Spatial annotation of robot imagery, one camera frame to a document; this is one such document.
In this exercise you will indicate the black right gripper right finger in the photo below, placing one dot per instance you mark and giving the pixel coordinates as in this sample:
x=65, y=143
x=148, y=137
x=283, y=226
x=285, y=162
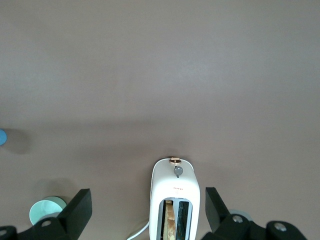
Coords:
x=217, y=215

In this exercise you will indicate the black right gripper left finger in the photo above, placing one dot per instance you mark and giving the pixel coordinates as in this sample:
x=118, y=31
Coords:
x=72, y=215

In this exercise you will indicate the blue plastic cup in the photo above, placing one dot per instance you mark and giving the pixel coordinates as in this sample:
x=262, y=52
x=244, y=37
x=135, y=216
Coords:
x=2, y=137

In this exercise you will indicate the mint green bowl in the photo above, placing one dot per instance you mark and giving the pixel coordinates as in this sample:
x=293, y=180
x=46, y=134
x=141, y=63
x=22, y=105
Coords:
x=43, y=210

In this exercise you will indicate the brown bread slice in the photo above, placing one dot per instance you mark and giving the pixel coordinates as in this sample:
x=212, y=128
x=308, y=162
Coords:
x=171, y=220

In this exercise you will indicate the cream white toaster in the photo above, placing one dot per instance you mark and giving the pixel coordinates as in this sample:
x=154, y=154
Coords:
x=175, y=190

